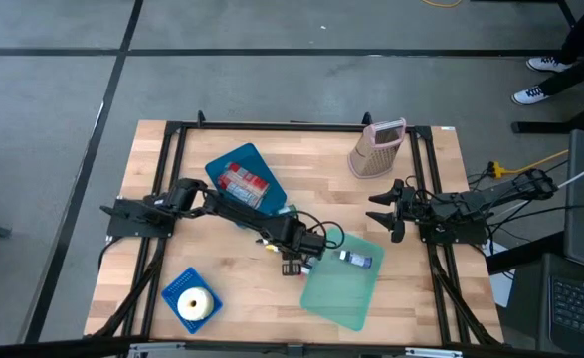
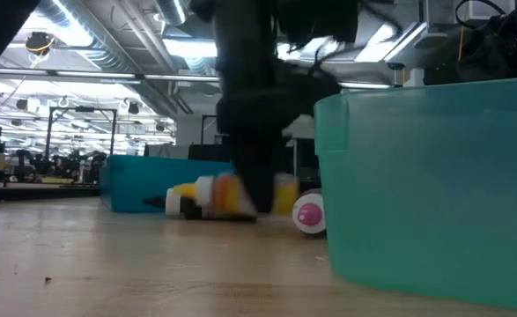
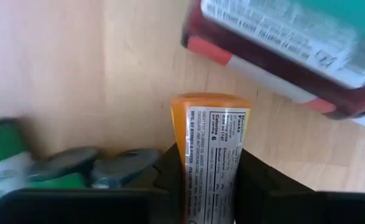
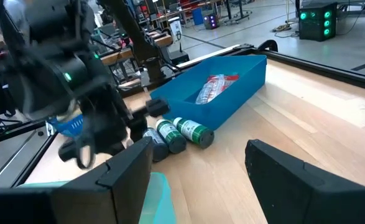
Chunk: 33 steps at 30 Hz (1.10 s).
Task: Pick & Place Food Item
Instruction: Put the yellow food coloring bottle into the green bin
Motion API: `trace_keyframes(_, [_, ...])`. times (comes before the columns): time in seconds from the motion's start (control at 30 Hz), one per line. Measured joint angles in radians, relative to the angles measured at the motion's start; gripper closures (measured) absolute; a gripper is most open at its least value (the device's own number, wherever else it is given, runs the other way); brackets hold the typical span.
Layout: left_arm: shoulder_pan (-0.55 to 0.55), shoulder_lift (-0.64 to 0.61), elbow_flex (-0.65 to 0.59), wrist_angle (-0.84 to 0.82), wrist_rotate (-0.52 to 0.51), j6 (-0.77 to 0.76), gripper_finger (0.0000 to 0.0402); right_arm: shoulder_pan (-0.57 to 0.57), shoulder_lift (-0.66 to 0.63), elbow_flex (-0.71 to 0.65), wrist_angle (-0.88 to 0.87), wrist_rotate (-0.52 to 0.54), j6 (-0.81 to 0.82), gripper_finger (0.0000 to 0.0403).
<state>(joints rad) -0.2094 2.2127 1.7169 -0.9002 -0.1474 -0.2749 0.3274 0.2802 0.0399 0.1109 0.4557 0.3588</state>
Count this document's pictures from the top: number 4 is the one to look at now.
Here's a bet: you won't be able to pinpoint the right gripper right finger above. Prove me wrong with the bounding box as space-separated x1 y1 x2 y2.
245 139 365 224

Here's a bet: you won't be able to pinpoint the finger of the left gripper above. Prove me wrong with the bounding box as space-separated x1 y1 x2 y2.
129 117 148 142

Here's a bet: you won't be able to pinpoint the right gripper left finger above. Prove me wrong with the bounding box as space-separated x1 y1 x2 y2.
0 136 154 224

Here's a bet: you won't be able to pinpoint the bright green colouring bottle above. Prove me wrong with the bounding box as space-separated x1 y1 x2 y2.
172 116 215 149

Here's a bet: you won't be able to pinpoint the red plastic-wrapped packet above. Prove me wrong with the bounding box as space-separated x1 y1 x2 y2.
195 73 241 105

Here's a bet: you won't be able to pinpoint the black colouring bottle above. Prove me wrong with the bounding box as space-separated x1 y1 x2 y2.
142 126 170 162

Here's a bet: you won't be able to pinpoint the dark green colouring bottle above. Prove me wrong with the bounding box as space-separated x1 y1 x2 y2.
155 119 188 154

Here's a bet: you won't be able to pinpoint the small blue mesh basket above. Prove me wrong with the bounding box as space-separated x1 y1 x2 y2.
47 113 85 138

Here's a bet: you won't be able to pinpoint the green translucent plastic bin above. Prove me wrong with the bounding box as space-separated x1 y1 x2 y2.
17 172 177 224

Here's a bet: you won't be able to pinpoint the large blue plastic bin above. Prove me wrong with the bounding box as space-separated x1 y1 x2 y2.
150 55 267 131

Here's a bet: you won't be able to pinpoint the white computer case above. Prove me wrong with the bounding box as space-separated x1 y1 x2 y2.
168 17 183 44

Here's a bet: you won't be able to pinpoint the blue barrel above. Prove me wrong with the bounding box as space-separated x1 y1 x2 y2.
191 7 205 26

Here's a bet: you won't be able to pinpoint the computer tower purple lights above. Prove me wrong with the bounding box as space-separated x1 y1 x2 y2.
203 14 220 30

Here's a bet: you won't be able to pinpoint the computer tower green fans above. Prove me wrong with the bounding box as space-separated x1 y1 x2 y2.
298 2 338 42

